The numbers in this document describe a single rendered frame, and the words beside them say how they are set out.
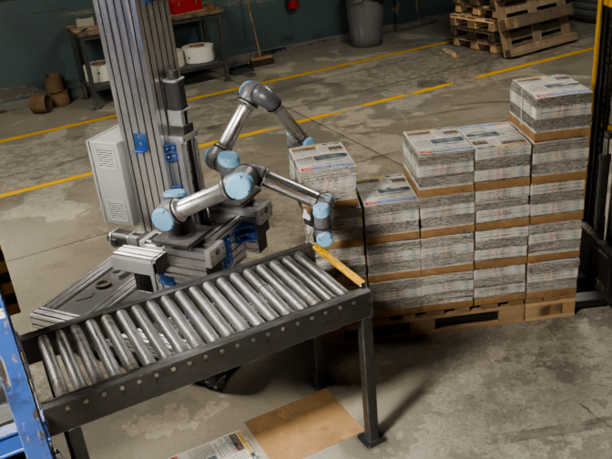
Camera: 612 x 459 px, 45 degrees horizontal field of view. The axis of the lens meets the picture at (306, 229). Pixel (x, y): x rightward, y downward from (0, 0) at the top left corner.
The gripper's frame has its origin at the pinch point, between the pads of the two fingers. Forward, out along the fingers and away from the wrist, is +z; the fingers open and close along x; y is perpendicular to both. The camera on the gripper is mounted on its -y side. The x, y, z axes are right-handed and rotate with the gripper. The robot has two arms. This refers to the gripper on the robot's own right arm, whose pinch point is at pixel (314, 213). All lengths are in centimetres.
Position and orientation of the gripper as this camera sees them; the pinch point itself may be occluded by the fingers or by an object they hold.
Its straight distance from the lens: 366.2
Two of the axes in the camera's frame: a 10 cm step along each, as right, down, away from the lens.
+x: -9.9, 1.4, -0.8
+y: -0.9, -8.9, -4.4
